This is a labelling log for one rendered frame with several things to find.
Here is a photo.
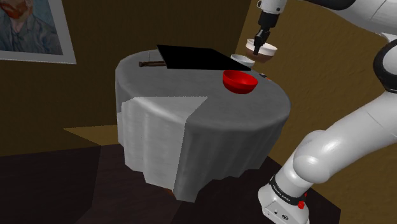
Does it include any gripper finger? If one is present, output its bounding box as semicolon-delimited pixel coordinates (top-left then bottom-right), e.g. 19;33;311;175
253;29;271;56

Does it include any white and brown bowl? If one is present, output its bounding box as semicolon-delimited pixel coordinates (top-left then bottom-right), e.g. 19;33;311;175
245;38;279;64

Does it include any small white bowl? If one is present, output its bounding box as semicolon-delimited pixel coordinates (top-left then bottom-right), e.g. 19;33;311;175
230;53;256;67

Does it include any red bowl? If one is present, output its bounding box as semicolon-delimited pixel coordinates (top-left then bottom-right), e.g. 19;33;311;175
222;69;259;95

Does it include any round table with grey tablecloth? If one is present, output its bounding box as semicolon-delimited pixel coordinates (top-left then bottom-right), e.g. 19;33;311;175
115;49;292;204

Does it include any brown stick-shaped tool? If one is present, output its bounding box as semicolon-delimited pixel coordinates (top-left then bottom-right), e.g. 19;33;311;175
138;52;167;68

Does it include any framed portrait wall picture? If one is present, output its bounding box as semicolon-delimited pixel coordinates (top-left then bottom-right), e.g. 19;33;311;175
0;0;78;66

